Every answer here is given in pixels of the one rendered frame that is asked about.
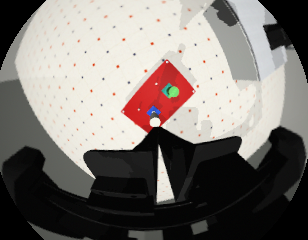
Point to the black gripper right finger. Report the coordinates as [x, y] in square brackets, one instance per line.
[181, 157]

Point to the red circuit board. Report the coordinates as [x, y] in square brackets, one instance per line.
[159, 98]

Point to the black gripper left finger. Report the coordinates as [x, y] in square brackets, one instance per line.
[141, 162]

